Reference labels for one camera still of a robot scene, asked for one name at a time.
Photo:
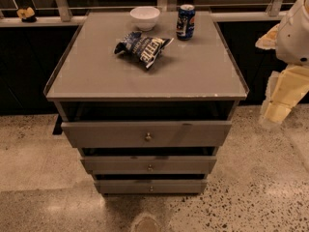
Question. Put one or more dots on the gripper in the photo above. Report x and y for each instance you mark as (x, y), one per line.
(294, 38)

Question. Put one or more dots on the grey top drawer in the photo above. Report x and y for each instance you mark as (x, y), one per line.
(146, 134)

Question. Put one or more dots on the grey drawer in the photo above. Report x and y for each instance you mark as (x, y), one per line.
(149, 165)
(146, 134)
(149, 186)

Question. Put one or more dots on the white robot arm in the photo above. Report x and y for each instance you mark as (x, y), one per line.
(290, 40)

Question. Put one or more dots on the grey drawer cabinet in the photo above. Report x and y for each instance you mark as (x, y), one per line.
(195, 80)

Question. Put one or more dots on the grey bottom drawer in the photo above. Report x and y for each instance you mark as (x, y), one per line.
(149, 186)

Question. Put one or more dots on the grey middle drawer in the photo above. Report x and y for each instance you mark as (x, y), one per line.
(149, 165)

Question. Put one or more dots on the blue pepsi soda can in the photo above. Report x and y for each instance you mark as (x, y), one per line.
(185, 22)

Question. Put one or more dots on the blue kettle chips bag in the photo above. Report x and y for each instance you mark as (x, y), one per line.
(145, 49)

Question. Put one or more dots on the white ceramic bowl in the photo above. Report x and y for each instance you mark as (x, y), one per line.
(145, 17)

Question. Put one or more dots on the metal window railing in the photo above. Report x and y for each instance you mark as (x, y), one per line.
(64, 4)

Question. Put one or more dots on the small yellow black object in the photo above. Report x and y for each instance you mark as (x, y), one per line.
(26, 14)

